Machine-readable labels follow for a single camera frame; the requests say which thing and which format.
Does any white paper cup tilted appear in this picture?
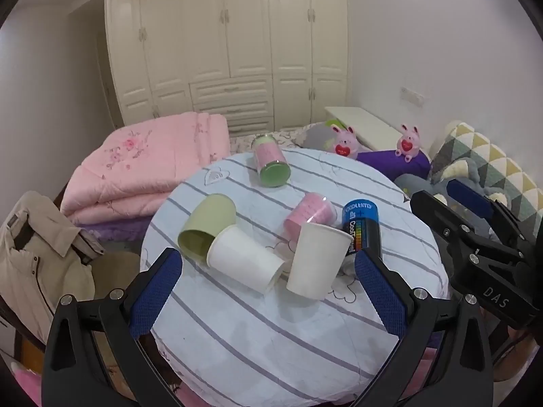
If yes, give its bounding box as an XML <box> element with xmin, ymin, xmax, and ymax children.
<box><xmin>286</xmin><ymin>223</ymin><xmax>353</xmax><ymax>301</ymax></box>

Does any white paper cup lying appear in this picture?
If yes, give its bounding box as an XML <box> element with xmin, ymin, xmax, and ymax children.
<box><xmin>206</xmin><ymin>225</ymin><xmax>285</xmax><ymax>294</ymax></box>

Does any green plastic cup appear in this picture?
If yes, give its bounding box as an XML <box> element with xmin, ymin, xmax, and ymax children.
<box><xmin>177</xmin><ymin>194</ymin><xmax>237</xmax><ymax>263</ymax></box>

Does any pink plastic cup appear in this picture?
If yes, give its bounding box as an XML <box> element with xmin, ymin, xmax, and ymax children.
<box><xmin>283</xmin><ymin>192</ymin><xmax>337</xmax><ymax>241</ymax></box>

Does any triangle patterned pillow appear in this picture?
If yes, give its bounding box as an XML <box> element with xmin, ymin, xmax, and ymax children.
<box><xmin>429</xmin><ymin>120</ymin><xmax>542</xmax><ymax>234</ymax></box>

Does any grey plush toy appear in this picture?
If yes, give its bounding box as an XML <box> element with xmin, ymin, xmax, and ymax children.
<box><xmin>394</xmin><ymin>157</ymin><xmax>517</xmax><ymax>238</ymax></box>

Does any beige jacket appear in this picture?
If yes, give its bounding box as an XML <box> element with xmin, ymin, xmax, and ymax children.
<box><xmin>1</xmin><ymin>191</ymin><xmax>105</xmax><ymax>344</ymax></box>

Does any pink plush rabbit right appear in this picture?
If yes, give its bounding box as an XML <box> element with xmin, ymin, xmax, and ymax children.
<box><xmin>395</xmin><ymin>124</ymin><xmax>422</xmax><ymax>163</ymax></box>

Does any pink plush rabbit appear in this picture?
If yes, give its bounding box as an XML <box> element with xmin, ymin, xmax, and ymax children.
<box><xmin>395</xmin><ymin>124</ymin><xmax>422</xmax><ymax>163</ymax></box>
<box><xmin>331</xmin><ymin>125</ymin><xmax>361</xmax><ymax>159</ymax></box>

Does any purple fuzzy blanket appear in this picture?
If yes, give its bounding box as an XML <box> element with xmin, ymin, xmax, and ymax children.
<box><xmin>79</xmin><ymin>216</ymin><xmax>152</xmax><ymax>241</ymax></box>

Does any purple cushion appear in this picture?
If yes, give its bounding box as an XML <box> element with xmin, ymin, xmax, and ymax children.
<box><xmin>356</xmin><ymin>150</ymin><xmax>431</xmax><ymax>181</ymax></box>

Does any blue black drink can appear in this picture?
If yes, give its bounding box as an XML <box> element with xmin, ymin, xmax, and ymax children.
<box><xmin>341</xmin><ymin>198</ymin><xmax>382</xmax><ymax>260</ymax></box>

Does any striped white tablecloth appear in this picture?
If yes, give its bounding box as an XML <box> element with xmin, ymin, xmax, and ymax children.
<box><xmin>141</xmin><ymin>149</ymin><xmax>449</xmax><ymax>406</ymax></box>

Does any white low bench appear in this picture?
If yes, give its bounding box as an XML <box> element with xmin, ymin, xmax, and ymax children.
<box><xmin>326</xmin><ymin>106</ymin><xmax>401</xmax><ymax>151</ymax></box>

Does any pink plush rabbit left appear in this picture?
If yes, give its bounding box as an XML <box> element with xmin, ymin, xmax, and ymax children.
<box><xmin>331</xmin><ymin>125</ymin><xmax>361</xmax><ymax>159</ymax></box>

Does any folded pink quilt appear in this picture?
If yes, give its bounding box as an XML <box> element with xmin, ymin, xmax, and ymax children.
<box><xmin>61</xmin><ymin>112</ymin><xmax>230</xmax><ymax>226</ymax></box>

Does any grey green pillow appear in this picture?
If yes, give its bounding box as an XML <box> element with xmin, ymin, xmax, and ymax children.
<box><xmin>294</xmin><ymin>123</ymin><xmax>337</xmax><ymax>152</ymax></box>

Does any pink green-lidded jar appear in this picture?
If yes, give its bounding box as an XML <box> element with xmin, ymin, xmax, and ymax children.
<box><xmin>251</xmin><ymin>134</ymin><xmax>291</xmax><ymax>188</ymax></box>

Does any cream white wardrobe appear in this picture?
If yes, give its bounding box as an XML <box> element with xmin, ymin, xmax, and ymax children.
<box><xmin>105</xmin><ymin>0</ymin><xmax>349</xmax><ymax>135</ymax></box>

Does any white wall socket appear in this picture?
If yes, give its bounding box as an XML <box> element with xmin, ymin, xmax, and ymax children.
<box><xmin>400</xmin><ymin>86</ymin><xmax>425</xmax><ymax>108</ymax></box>

